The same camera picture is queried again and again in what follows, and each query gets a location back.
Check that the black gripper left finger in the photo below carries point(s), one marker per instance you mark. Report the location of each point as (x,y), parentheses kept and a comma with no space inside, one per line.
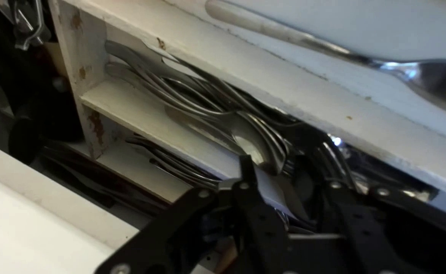
(247,169)

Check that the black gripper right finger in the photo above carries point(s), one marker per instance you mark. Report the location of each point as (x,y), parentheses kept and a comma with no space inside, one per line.
(318,192)

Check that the stainless steel spoon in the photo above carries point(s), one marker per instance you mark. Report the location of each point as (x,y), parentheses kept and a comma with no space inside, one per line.
(337,152)
(250,146)
(192,85)

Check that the slim stainless steel utensil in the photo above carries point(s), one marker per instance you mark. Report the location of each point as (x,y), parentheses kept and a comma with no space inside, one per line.
(192,178)
(181,161)

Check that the white wooden cutlery organizer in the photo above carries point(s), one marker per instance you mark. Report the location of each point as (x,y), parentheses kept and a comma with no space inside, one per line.
(303,85)

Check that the shiny crumpled plastic wrap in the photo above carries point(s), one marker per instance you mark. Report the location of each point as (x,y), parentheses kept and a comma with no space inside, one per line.
(29,24)

